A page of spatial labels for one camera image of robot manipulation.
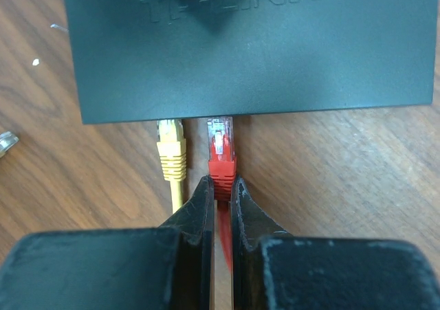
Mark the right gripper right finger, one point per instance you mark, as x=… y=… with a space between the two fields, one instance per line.
x=273 y=269

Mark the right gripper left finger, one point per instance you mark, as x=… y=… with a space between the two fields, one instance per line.
x=167 y=267

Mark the black network switch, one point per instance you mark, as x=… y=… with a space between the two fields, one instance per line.
x=154 y=59

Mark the white round tape roll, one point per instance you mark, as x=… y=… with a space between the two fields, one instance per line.
x=7 y=141

